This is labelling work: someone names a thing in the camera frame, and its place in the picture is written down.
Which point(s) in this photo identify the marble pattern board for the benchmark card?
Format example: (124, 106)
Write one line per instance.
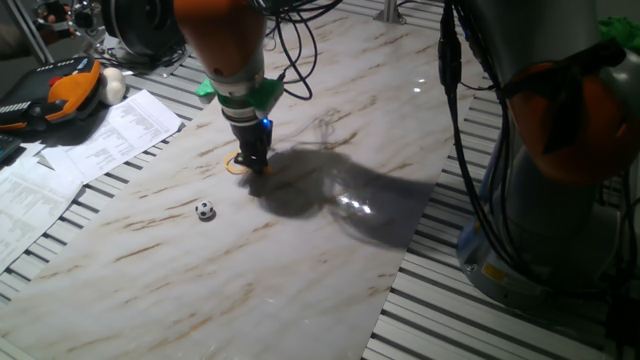
(250, 280)

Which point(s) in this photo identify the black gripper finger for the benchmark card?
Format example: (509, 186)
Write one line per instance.
(258, 164)
(242, 160)

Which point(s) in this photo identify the small black white soccer ball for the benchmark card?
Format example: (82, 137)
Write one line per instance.
(204, 209)

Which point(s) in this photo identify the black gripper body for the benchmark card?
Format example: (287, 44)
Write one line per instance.
(252, 137)

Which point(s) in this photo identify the white rounded plastic object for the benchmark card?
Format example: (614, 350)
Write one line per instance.
(112, 86)

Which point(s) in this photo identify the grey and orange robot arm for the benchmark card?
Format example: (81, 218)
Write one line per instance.
(220, 35)

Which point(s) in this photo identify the grey diagonal metal strut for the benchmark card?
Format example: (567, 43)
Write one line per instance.
(31, 31)

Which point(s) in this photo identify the green cloth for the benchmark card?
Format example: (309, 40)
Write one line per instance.
(622, 31)

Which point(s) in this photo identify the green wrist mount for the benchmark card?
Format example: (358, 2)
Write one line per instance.
(265, 97)

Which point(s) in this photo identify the aluminium post beside spool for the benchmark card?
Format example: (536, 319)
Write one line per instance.
(389, 15)

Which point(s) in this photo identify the orange black teach pendant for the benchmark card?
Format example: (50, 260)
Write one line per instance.
(55, 95)

